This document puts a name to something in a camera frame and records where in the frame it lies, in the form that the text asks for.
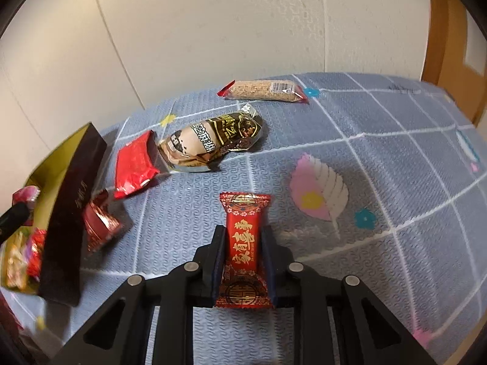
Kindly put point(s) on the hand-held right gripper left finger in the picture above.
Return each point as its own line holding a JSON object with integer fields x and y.
{"x": 218, "y": 258}

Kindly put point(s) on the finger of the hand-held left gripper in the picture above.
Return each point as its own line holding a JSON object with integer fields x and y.
{"x": 13, "y": 218}

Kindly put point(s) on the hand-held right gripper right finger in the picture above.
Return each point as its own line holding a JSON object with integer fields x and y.
{"x": 268, "y": 258}

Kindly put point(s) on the pink candy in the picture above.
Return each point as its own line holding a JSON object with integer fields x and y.
{"x": 24, "y": 194}

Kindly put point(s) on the red gold-print candy packet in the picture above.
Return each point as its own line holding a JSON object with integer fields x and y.
{"x": 243, "y": 243}

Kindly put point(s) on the red patterned candy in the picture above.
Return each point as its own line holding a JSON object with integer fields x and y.
{"x": 37, "y": 243}

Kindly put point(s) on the yellow snack packet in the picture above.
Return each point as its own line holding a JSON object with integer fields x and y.
{"x": 13, "y": 266}

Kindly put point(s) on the gold tin box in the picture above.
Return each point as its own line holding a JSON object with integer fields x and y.
{"x": 64, "y": 216}

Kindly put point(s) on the dark red snack packet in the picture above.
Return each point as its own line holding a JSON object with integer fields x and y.
{"x": 101, "y": 224}

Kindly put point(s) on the brown sesame snack packet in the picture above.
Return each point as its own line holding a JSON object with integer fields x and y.
{"x": 213, "y": 137}

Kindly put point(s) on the plain red snack packet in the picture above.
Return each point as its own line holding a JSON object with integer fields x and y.
{"x": 133, "y": 163}

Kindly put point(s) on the blue patterned tablecloth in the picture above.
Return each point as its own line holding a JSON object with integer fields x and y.
{"x": 342, "y": 140}

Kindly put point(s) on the clear sesame bar packet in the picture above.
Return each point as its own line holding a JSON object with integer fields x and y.
{"x": 262, "y": 89}

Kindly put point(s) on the wooden door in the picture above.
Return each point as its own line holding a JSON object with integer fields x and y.
{"x": 449, "y": 45}

